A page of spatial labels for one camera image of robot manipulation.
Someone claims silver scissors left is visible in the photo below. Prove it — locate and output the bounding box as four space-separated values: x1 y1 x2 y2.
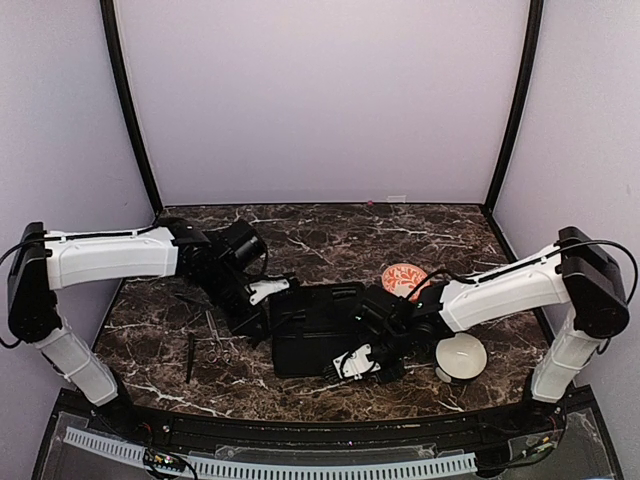
205 310 231 365

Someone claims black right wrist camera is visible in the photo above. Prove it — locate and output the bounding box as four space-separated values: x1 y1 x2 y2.
350 289 406 341

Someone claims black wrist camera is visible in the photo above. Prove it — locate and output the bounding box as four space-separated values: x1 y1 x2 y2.
217 220 267 270
350 289 406 341

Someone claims red patterned white bowl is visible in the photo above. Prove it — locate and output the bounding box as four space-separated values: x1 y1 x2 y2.
381 263 427 297

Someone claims black zippered tool case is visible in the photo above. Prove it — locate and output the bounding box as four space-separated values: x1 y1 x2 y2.
269 282 368 379

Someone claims black right frame post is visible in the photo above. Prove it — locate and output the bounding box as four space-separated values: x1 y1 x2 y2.
482 0 544 217

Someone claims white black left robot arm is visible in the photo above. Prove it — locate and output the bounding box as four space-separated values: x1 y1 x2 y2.
4 217 295 436

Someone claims black frame post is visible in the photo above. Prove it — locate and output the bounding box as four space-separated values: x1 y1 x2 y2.
482 0 544 217
99 0 164 216

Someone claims black front table rail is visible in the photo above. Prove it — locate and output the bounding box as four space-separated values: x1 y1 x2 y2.
90 402 566 451

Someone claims blue white bowl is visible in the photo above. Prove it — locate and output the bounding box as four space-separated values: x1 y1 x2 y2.
434 332 488 385

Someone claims black left frame post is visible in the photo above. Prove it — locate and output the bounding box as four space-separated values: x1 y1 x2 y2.
99 0 164 216

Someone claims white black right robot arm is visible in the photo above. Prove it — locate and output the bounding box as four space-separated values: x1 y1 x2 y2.
324 227 634 434

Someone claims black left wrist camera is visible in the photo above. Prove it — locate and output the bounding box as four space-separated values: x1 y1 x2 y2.
217 220 267 270

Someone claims white slotted cable duct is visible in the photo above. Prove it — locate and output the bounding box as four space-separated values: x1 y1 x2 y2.
63 427 478 479

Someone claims black hair clip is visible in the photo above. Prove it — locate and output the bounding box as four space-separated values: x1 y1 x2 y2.
185 333 196 384

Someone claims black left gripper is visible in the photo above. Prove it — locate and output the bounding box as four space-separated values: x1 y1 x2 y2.
194 261 270 339

